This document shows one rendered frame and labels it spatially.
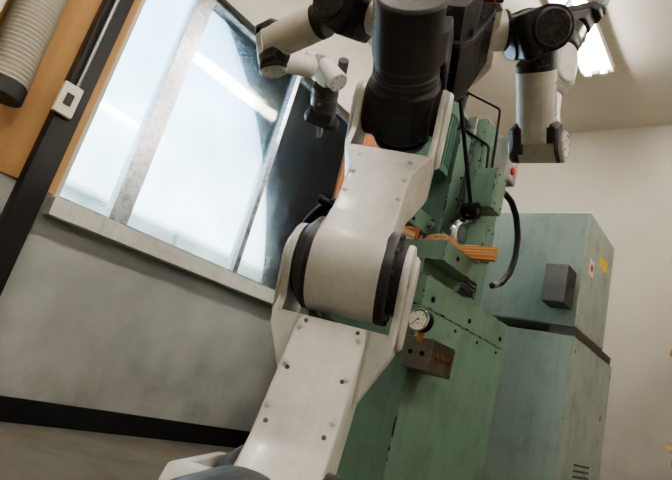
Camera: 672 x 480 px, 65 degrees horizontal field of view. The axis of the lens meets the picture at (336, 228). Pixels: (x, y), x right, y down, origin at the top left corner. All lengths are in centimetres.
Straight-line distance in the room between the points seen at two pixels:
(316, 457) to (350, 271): 24
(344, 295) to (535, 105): 74
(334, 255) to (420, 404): 84
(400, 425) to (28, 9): 185
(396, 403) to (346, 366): 72
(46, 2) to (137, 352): 147
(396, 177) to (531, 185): 350
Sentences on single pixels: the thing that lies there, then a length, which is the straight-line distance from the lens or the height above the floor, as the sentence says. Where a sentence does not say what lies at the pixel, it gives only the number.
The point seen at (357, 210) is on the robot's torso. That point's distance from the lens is 81.
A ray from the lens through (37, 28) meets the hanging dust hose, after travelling 226.
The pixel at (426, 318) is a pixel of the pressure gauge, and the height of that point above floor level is 66.
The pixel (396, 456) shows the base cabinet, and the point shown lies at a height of 32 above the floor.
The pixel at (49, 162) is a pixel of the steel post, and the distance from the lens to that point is 230.
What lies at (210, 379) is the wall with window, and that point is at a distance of 287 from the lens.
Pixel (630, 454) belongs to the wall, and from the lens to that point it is 370.
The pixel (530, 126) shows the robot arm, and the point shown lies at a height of 112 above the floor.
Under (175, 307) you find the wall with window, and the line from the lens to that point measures 267.
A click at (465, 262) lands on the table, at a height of 88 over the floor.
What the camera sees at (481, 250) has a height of 93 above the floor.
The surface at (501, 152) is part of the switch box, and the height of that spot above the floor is 142.
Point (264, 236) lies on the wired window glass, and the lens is 307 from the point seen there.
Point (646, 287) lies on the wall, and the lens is 385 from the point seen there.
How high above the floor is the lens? 45
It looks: 16 degrees up
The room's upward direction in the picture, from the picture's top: 16 degrees clockwise
